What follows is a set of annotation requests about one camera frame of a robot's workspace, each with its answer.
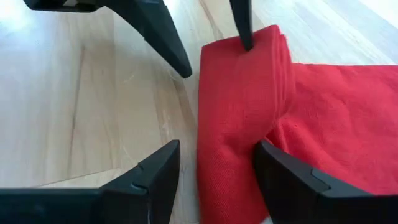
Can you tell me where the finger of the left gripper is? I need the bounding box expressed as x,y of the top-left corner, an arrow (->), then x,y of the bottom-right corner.
229,0 -> 255,52
102,0 -> 193,79

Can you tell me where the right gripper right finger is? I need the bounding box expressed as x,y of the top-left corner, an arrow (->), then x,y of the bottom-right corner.
253,139 -> 398,224

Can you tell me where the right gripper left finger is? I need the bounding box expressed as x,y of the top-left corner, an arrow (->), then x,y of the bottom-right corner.
0,139 -> 181,224

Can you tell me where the red cloth napkin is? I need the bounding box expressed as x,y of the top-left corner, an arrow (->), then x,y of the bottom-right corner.
195,24 -> 398,224

